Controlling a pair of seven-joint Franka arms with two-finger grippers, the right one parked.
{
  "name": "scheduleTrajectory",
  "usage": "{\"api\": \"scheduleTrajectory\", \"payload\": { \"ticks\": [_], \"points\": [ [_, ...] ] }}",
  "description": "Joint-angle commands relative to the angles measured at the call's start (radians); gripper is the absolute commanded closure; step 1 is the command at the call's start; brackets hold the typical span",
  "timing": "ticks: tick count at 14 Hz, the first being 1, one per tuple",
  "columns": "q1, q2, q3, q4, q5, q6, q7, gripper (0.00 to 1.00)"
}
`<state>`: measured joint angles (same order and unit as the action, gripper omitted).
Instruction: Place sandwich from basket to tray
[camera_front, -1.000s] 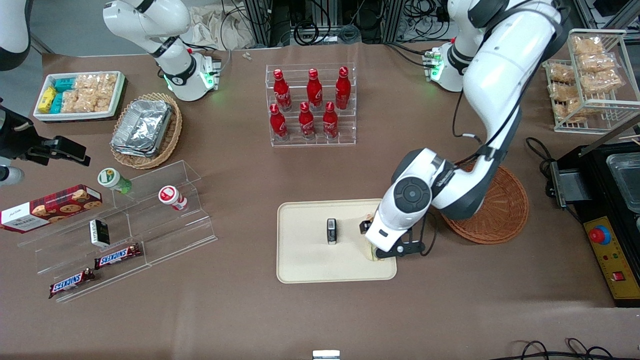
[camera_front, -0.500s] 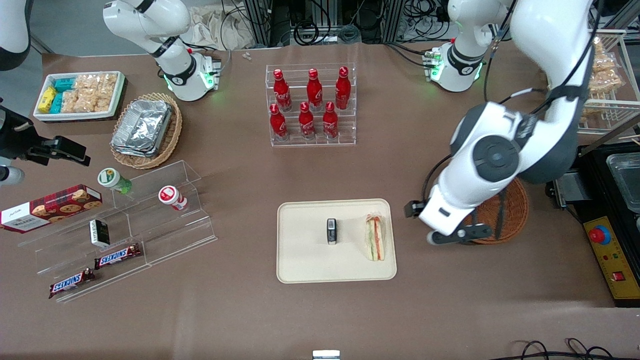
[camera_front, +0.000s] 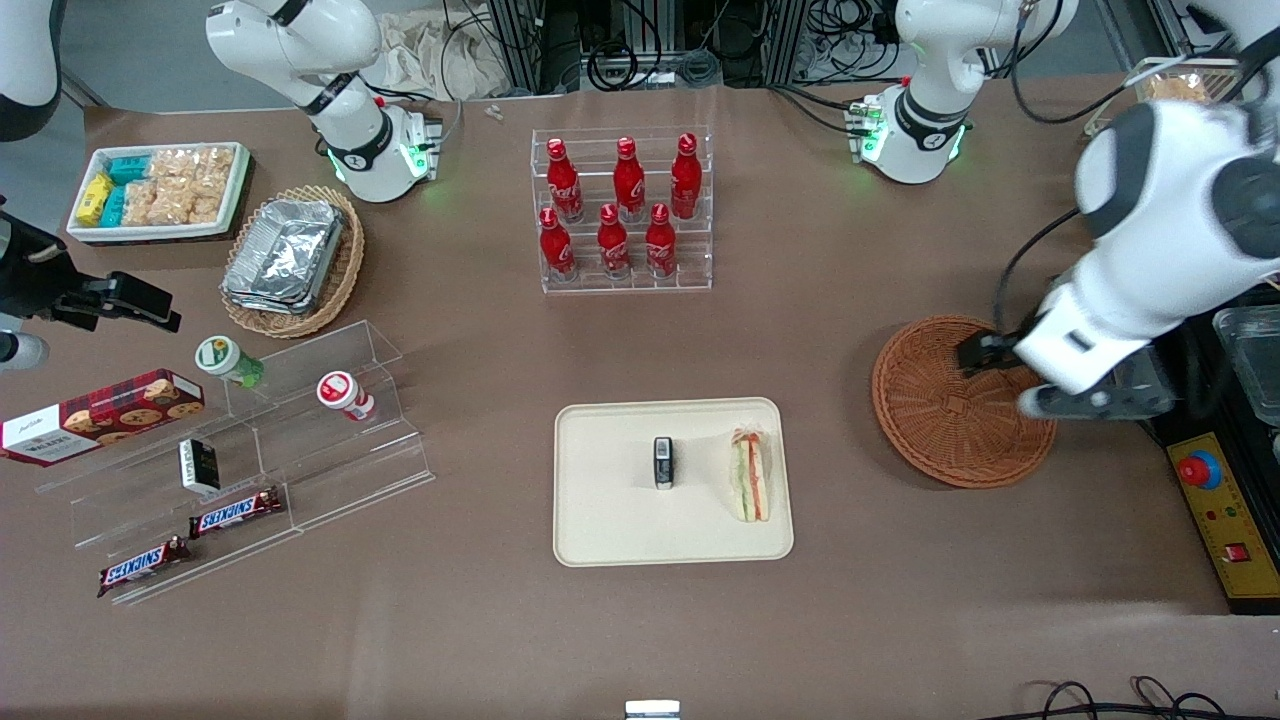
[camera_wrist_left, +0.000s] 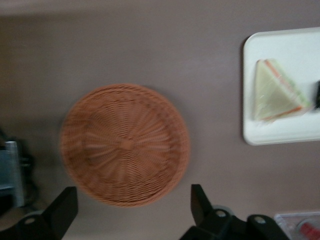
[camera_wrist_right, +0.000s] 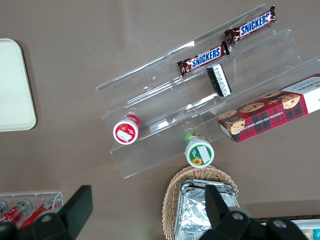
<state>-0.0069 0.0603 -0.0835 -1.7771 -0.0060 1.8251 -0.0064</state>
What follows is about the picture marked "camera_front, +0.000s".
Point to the yellow emergency stop box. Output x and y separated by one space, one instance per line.
1240 560

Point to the aluminium frame post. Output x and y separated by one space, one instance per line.
520 40
790 40

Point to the bagged fried snack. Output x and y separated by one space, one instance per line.
1175 90

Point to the clear bag of crackers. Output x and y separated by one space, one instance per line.
155 203
210 198
190 165

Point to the red cola bottle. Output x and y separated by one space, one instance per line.
660 246
628 185
686 180
565 185
556 250
613 248

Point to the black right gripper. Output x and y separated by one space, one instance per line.
38 277

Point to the triangle sandwich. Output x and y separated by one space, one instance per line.
751 478

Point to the green lidded drink bottle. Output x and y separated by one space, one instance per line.
225 358

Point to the snickers chocolate bar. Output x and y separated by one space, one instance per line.
235 513
143 566

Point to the stacked aluminium foil trays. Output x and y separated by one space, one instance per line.
285 255

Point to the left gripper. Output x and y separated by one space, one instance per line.
985 351

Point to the clear plastic container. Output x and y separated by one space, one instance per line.
1250 360

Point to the white grey device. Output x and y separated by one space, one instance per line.
652 710

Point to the beige plastic tray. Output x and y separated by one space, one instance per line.
610 500

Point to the tan oval wicker basket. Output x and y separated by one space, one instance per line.
345 270

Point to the small black white box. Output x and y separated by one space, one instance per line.
200 466

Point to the red lidded drink bottle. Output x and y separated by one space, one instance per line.
342 392

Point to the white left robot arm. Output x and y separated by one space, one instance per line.
1170 190

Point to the red tartan cookie box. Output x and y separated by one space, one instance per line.
100 415

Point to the small black grey pack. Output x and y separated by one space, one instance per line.
664 462

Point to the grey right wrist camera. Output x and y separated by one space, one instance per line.
20 352

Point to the beige crumpled cloth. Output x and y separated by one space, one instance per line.
420 50

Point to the yellow snack pack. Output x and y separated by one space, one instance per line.
94 198

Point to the brown round wicker basket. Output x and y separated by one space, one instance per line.
940 420

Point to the teal snack pack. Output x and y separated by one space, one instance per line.
113 206
128 169

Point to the white rectangular snack tray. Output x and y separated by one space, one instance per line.
150 232

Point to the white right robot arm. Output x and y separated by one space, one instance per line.
300 50

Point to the clear acrylic stepped shelf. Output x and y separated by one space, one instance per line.
340 470

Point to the clear acrylic bottle rack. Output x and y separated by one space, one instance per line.
690 270

